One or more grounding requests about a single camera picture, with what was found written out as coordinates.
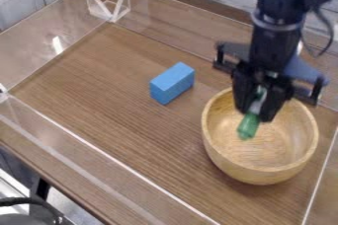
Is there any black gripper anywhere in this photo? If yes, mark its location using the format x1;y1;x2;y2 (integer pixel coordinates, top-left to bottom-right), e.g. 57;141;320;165
212;23;328;122

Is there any green Expo marker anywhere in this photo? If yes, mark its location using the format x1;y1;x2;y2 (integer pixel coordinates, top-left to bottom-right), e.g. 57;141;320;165
236;87;267;140

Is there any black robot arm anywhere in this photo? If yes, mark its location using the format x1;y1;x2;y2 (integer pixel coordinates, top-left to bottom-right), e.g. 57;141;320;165
212;0;329;122

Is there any brown wooden bowl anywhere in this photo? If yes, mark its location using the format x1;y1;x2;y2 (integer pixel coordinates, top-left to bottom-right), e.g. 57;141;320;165
200;89;319;186

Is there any blue rectangular block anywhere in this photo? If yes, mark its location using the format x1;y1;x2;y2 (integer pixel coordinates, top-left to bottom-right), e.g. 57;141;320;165
149;62;195;105

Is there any black table leg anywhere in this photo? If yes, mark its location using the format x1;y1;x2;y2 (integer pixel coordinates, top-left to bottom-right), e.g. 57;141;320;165
36;178;50;200

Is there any clear acrylic corner bracket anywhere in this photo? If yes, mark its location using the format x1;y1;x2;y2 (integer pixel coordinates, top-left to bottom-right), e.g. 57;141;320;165
85;0;130;23

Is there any clear acrylic front wall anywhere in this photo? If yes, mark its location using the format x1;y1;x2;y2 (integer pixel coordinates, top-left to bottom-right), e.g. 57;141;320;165
0;85;220;225

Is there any black cable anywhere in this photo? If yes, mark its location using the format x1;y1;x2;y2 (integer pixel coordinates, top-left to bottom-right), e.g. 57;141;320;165
0;197;62;225

